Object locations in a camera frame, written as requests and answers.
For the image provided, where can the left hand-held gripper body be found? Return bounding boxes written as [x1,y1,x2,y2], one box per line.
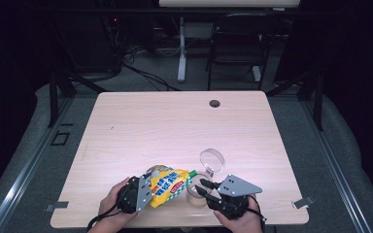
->
[116,176,155,215]

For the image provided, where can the grey metal bracket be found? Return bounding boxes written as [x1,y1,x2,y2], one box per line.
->
[291,195,316,210]
[44,200,70,214]

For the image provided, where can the left hand-held gripper black cable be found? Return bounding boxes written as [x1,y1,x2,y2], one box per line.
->
[86,207,124,233]

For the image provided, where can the right hand-held gripper black cable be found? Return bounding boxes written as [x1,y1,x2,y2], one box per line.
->
[247,195,268,225]

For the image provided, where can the black metal stand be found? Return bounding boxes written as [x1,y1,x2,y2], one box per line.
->
[265,69,325,132]
[46,69,109,129]

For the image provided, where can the person's left hand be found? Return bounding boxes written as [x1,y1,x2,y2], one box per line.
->
[98,177,140,228]

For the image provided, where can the black folding chair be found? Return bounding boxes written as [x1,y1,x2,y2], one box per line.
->
[206,13,282,92]

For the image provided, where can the white desk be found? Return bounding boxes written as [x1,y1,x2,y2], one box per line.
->
[158,0,301,83]

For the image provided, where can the black floor cable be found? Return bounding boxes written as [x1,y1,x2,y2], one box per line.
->
[121,62,181,92]

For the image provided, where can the person's right hand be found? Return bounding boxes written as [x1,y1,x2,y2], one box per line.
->
[212,193,264,233]

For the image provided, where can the aluminium floor rail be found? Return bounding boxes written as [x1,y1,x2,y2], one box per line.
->
[298,96,373,233]
[0,96,76,233]

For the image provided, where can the hand-held gripper black cable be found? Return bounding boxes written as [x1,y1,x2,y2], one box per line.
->
[86,207,124,233]
[247,195,268,225]

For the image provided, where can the black computer tower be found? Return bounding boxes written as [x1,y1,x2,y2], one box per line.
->
[53,13,121,75]

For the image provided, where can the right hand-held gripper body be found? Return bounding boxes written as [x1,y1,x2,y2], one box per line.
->
[206,174,263,221]

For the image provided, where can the yellow pouch with green cap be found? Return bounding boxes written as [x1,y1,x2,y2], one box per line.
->
[145,164,199,209]

